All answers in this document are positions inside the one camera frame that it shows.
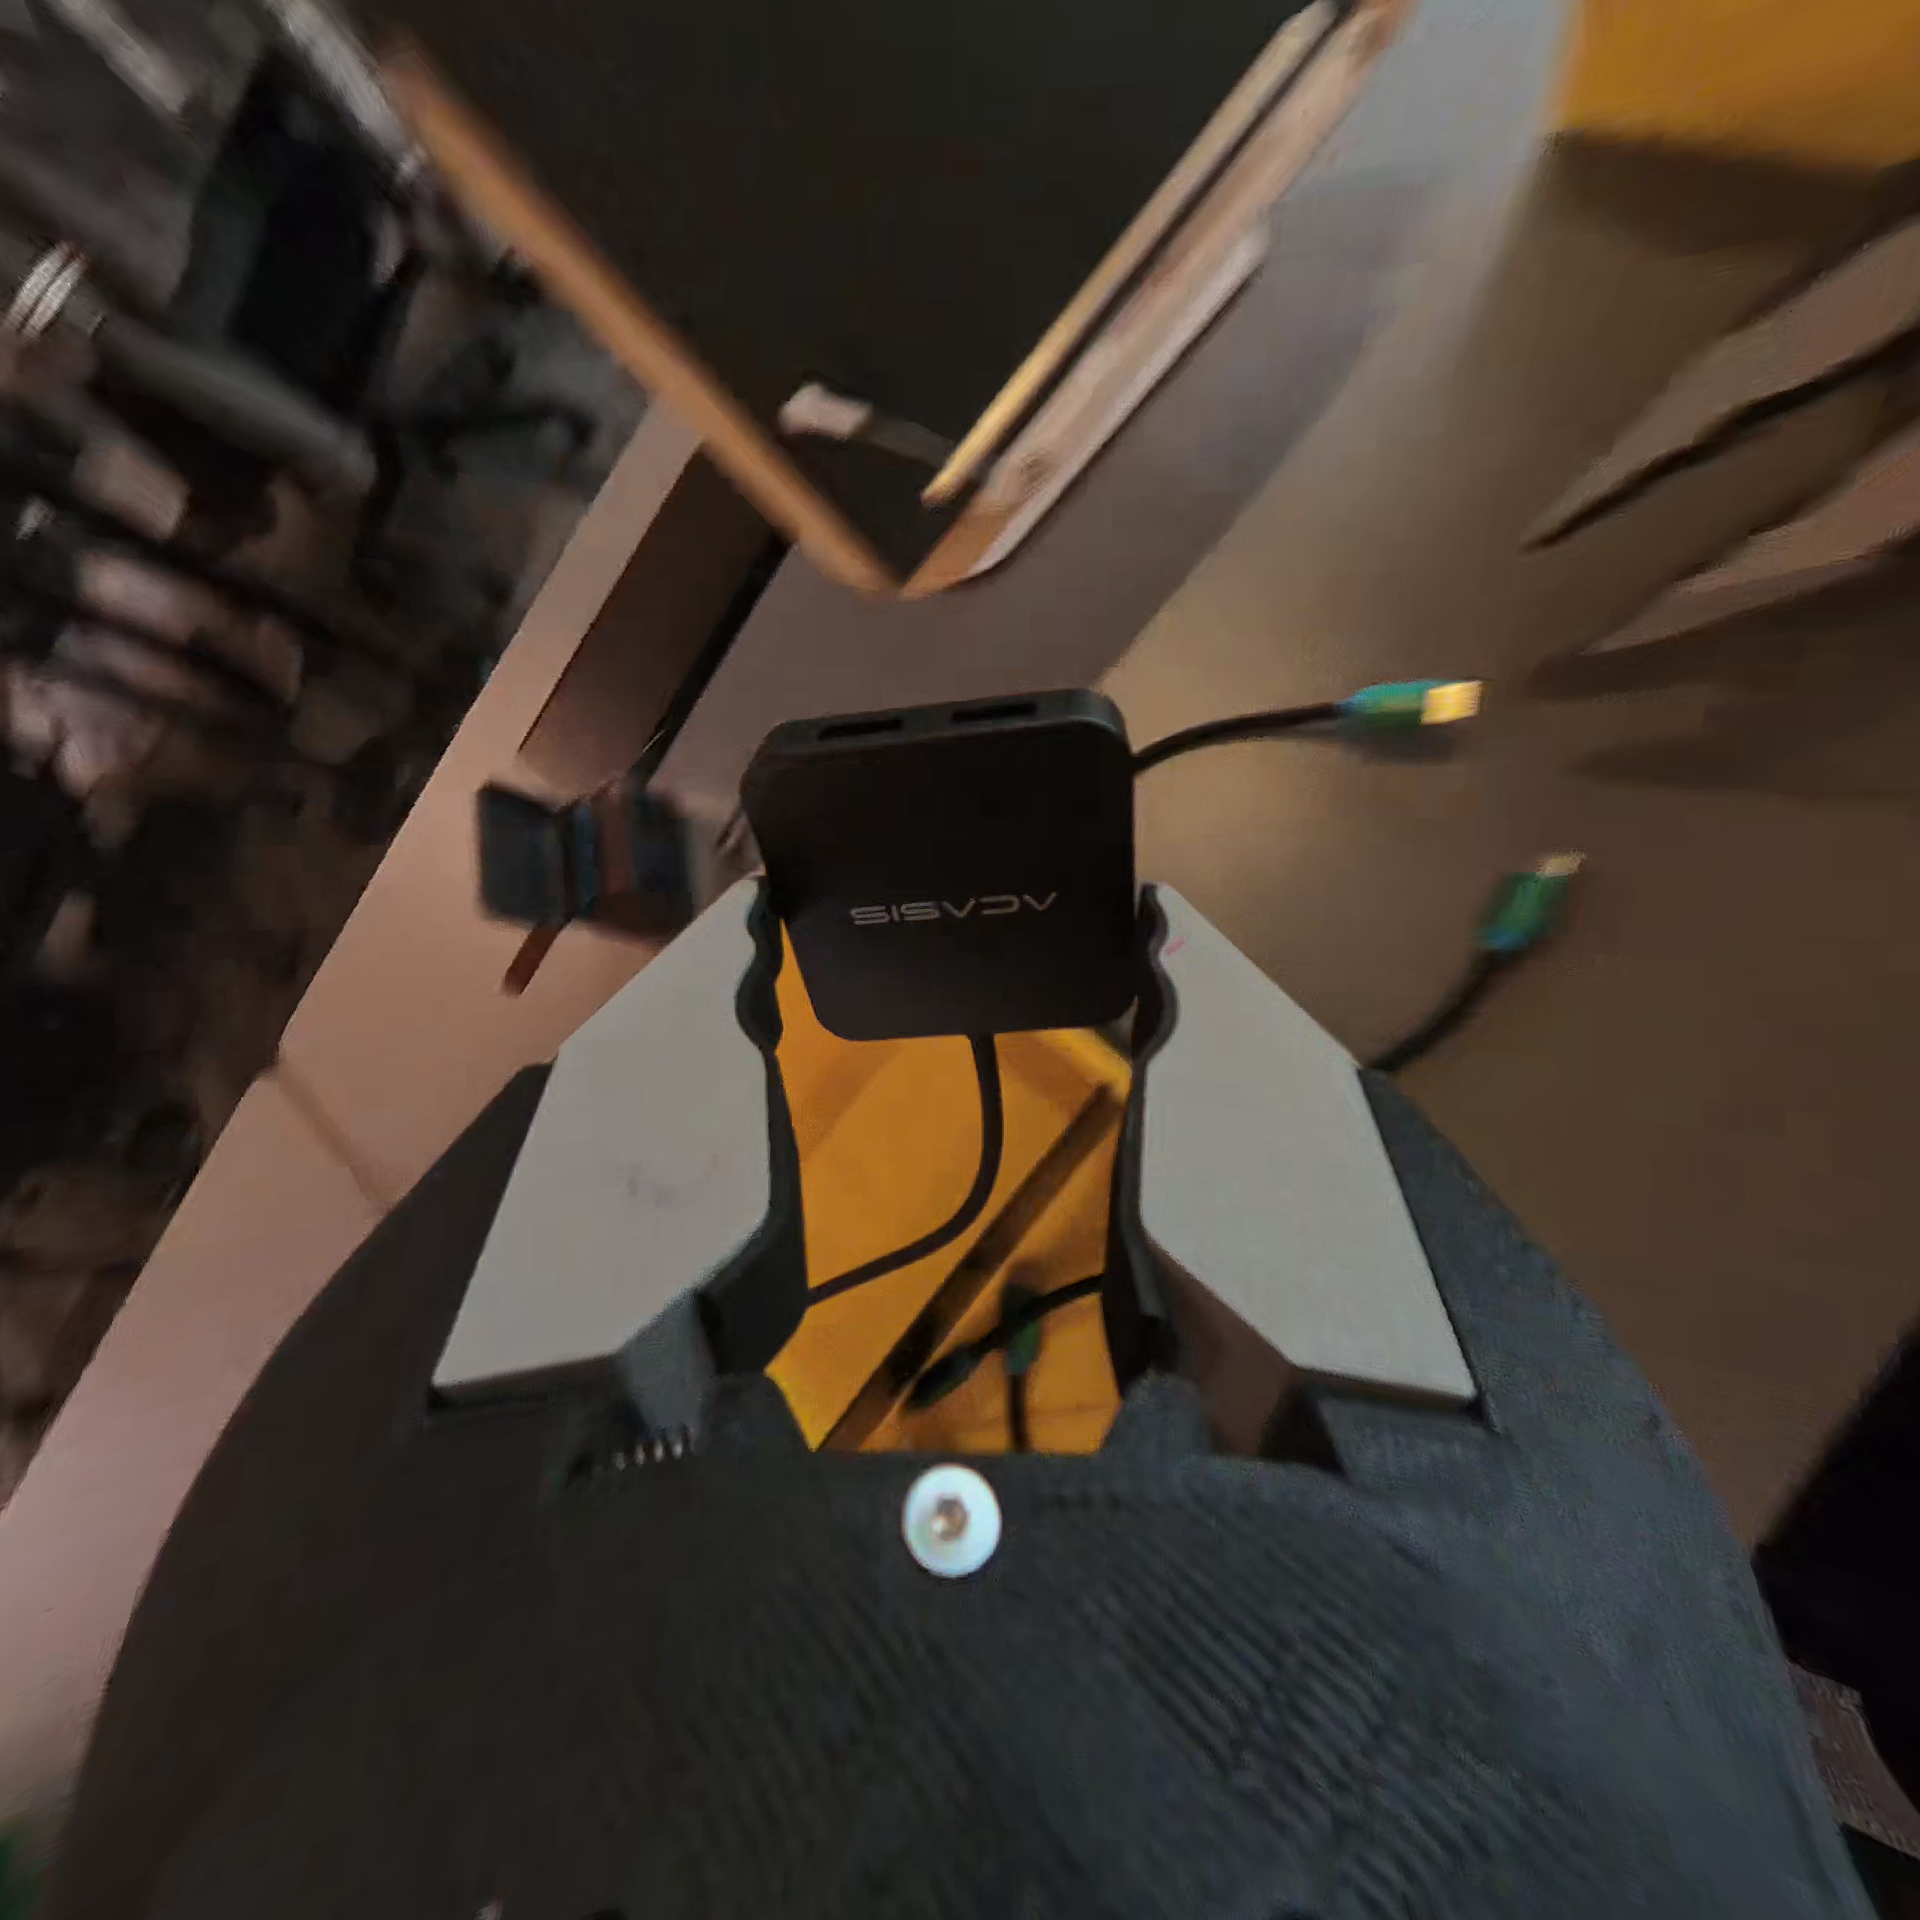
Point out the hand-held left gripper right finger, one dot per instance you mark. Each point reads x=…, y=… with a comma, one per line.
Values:
x=1274, y=1187

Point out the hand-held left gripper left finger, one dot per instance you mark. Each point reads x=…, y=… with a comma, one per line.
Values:
x=615, y=1201

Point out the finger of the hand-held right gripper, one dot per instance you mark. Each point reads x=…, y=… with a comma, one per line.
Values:
x=1799, y=367
x=1817, y=548

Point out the yellow plastic bin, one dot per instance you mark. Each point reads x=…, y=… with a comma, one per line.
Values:
x=899, y=1140

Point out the black square adapter hub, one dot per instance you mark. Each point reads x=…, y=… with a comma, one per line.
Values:
x=932, y=840

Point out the yellow object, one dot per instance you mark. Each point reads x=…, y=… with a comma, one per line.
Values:
x=1743, y=59

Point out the white board stand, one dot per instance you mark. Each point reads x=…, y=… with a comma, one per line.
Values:
x=1094, y=407

